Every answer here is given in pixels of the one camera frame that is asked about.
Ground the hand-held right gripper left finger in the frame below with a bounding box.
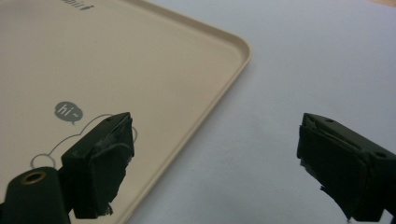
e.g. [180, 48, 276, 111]
[61, 112, 135, 219]

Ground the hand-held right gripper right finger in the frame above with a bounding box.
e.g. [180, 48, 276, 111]
[296, 112, 396, 223]

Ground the beige plastic tray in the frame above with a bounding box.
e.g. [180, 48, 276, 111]
[0, 0, 252, 224]

